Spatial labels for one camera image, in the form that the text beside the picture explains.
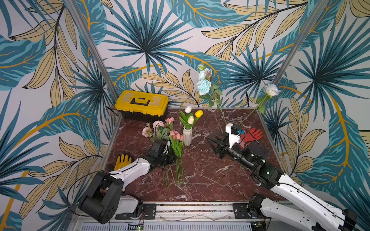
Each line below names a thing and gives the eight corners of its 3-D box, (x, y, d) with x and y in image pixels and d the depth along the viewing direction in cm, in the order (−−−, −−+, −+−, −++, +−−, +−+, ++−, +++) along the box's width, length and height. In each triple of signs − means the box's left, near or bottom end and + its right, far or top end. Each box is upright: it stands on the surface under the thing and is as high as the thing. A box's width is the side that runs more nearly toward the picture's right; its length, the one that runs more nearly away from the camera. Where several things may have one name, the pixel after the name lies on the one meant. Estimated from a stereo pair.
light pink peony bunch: (143, 137, 103) (141, 132, 99) (144, 131, 106) (143, 126, 102) (154, 137, 103) (152, 133, 99) (155, 131, 107) (153, 126, 102)
